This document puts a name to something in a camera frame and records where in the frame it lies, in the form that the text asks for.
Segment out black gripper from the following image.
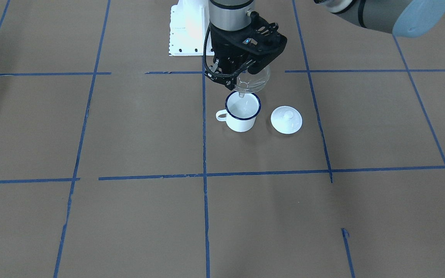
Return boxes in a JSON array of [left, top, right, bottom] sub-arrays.
[[206, 24, 256, 90]]

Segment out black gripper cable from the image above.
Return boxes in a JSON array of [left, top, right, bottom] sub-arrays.
[[203, 23, 223, 81]]

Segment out white pedestal column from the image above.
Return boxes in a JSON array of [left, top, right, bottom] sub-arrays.
[[168, 0, 213, 56]]

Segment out white enamel cup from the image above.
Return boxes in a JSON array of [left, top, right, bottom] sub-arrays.
[[216, 91, 262, 132]]

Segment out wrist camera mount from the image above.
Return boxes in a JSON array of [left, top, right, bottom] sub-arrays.
[[248, 11, 287, 74]]

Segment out white enamel cup lid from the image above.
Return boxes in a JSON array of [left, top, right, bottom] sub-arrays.
[[270, 106, 303, 134]]

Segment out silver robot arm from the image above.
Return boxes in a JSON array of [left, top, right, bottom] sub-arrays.
[[203, 0, 445, 90]]

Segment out clear plastic funnel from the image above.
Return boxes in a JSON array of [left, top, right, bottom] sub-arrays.
[[234, 65, 271, 98]]

